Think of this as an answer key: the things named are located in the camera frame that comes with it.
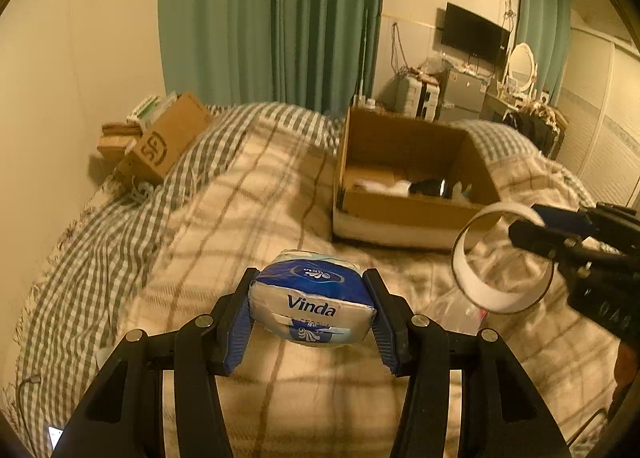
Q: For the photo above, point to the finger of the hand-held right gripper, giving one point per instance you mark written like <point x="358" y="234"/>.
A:
<point x="562" y="219"/>
<point x="540" y="237"/>

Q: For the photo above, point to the printed cardboard box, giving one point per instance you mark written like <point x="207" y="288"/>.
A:
<point x="165" y="140"/>

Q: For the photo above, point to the round white mirror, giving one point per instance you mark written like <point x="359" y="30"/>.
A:
<point x="521" y="67"/>

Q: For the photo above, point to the clear plastic bag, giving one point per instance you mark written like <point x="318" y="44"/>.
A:
<point x="452" y="310"/>

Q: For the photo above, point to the white wardrobe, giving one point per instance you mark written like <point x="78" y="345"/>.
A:
<point x="607" y="118"/>

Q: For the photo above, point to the beige plaid blanket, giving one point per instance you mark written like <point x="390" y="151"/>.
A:
<point x="280" y="218"/>

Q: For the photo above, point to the white cloth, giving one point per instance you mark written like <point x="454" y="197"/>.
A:
<point x="382" y="185"/>

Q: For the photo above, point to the wide green curtain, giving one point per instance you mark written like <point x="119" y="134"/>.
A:
<point x="270" y="18"/>

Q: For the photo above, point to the green checked blanket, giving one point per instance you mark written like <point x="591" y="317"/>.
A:
<point x="115" y="248"/>

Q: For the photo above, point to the small grey fridge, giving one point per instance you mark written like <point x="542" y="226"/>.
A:
<point x="462" y="95"/>

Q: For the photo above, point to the smartphone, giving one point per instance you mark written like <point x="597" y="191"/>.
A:
<point x="55" y="438"/>

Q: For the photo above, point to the white storage drawers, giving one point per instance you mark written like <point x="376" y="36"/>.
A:
<point x="407" y="90"/>

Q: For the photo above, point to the white tape roll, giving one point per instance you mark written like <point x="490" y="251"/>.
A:
<point x="482" y="293"/>

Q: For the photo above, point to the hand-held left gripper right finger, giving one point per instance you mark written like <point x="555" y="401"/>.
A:
<point x="389" y="338"/>

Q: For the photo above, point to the narrow green curtain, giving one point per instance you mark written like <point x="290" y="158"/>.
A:
<point x="545" y="33"/>

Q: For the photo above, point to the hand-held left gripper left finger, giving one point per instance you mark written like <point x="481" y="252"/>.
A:
<point x="236" y="335"/>

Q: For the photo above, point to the blue white tissue pack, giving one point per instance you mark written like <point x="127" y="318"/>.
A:
<point x="312" y="295"/>

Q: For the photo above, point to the black television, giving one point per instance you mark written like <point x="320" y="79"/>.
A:
<point x="475" y="33"/>

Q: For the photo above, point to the black round object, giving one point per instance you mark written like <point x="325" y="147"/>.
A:
<point x="427" y="186"/>

